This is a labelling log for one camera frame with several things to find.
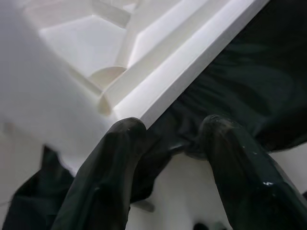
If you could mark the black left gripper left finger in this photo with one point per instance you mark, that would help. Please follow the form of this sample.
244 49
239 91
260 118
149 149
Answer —
103 182

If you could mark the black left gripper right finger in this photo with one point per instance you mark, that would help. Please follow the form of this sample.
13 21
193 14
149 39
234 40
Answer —
251 182

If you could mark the white tapered plastic table leg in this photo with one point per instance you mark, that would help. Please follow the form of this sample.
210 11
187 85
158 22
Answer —
36 95

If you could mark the white plastic children table top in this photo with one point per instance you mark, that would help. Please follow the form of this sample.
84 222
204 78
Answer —
168 48

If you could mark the black cloth table cover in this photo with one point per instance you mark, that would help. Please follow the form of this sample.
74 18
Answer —
251 83

